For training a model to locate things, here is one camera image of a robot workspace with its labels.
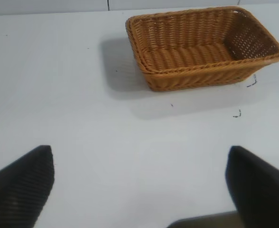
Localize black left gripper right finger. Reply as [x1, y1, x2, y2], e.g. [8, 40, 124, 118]
[225, 145, 279, 228]

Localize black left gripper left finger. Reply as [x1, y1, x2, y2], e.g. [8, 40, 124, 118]
[0, 144, 55, 228]

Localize brown woven wicker basket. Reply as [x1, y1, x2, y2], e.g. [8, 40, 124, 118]
[125, 6, 279, 93]

